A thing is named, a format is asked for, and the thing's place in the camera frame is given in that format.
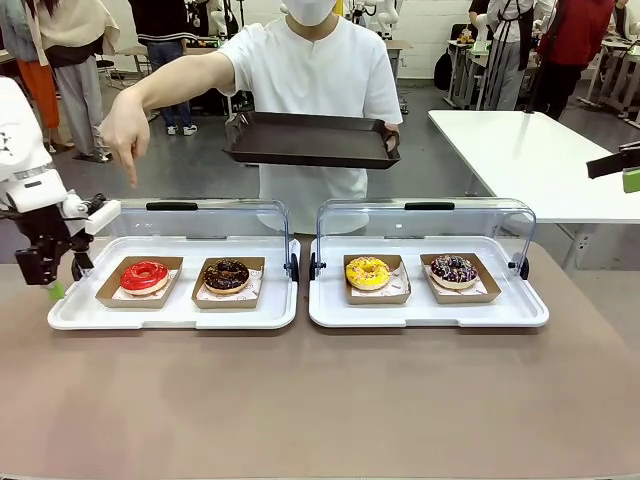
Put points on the white display tray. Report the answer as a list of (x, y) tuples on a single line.
[(165, 317), (425, 315)]

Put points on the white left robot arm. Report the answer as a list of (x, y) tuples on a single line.
[(20, 130)]

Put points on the person's right forearm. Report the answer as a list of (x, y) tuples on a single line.
[(190, 82)]

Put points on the person in white shirt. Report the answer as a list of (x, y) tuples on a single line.
[(310, 75)]

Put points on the dark brown serving tray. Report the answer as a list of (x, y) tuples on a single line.
[(310, 140)]

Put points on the chocolate donut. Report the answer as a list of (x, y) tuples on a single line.
[(225, 304), (220, 285)]

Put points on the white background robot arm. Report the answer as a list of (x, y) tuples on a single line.
[(387, 15)]

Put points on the dark donut with pink sprinkles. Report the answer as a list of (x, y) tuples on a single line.
[(447, 272)]

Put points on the black bag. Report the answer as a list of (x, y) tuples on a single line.
[(442, 70)]

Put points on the white side table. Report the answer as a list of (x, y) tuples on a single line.
[(525, 150)]

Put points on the bystander in orange skirt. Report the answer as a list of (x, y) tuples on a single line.
[(37, 85)]

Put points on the person's left hand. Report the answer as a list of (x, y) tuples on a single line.
[(392, 137)]

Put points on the bystander in dark jacket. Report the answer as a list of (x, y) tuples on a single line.
[(167, 60)]

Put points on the bystander in grey apron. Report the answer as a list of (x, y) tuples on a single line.
[(505, 50)]

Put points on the red glazed donut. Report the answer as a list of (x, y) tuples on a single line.
[(117, 297), (131, 280)]

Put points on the dark sprinkled donut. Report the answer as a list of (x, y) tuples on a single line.
[(467, 297)]

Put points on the yellow glazed donut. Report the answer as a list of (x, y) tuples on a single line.
[(357, 277), (375, 299)]

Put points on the grey background desk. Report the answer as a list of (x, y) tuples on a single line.
[(398, 47)]

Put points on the white face mask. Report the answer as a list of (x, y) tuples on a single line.
[(312, 11)]

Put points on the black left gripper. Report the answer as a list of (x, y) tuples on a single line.
[(45, 240)]

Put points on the person's right hand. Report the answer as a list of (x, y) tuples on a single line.
[(125, 125)]

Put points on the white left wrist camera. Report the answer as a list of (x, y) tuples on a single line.
[(102, 217)]

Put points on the bystander in cream top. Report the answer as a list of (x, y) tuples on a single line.
[(75, 30)]

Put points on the bystander in red top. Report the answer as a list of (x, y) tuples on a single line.
[(575, 30)]

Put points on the clear hinged display lid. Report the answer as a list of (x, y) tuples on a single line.
[(225, 220), (425, 222)]

